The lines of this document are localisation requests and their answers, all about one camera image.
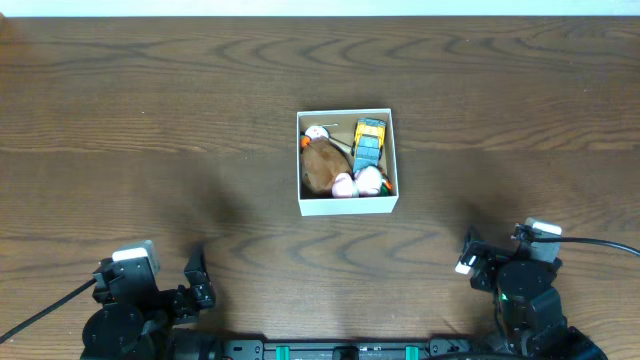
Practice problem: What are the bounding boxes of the pink pig figurine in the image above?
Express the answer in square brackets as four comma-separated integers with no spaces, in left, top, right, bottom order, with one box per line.
[331,166,393,198]

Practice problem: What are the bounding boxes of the yellow grey toy truck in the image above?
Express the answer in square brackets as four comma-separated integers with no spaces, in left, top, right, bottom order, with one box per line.
[351,118,386,172]

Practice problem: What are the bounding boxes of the brown plush toy with carrot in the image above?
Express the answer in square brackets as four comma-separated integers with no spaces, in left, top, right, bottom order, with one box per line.
[300,136,352,195]

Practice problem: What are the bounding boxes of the wooden pig rattle drum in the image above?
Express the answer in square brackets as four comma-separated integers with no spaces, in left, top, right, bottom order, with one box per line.
[304,124,352,153]

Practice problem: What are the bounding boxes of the green round disc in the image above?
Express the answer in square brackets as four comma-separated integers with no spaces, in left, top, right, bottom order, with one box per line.
[379,186,390,197]

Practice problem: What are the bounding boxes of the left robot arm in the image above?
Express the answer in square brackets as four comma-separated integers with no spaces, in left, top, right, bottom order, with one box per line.
[81,249,216,359]

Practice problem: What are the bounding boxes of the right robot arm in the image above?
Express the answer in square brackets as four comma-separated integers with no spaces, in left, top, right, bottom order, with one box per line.
[455,218,606,359]

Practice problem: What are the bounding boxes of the white cardboard box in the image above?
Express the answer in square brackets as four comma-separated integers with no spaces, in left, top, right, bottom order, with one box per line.
[296,108,399,216]

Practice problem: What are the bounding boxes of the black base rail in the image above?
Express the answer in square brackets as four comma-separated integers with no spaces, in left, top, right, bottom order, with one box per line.
[217,337,488,360]

